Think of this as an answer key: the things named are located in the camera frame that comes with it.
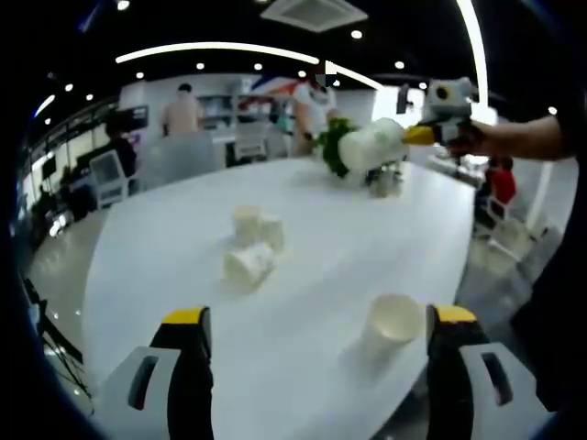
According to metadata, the potted green plant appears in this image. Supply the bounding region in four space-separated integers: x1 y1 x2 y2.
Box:
316 117 407 199

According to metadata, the ceiling air conditioner vent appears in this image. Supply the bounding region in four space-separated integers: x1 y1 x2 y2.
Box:
260 0 369 33

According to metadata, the curved ceiling light strip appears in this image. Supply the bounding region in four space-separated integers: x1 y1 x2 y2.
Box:
114 41 384 91

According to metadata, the person's black clothing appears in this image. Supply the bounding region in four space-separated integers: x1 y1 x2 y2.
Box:
511 109 583 413

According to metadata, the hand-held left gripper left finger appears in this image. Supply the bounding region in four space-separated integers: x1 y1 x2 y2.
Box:
91 305 216 440

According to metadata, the wall display screen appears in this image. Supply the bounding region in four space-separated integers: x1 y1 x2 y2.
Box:
118 104 150 132

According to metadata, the grey desk partition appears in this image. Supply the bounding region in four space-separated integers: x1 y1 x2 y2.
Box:
139 132 230 192

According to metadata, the white storage shelf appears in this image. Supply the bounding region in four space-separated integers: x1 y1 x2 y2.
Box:
196 91 258 134

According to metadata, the white table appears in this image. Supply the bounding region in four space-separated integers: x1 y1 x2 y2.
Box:
82 155 478 440

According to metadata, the white chair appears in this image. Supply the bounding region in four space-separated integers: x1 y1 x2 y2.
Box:
476 196 547 262
89 149 134 210

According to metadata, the black tripod stand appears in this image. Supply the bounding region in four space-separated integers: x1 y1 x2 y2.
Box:
20 274 95 407

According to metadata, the person's right hand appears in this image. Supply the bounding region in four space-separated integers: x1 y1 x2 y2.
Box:
445 118 495 160

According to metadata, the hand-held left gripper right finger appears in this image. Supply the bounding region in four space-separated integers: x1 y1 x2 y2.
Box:
425 302 554 440

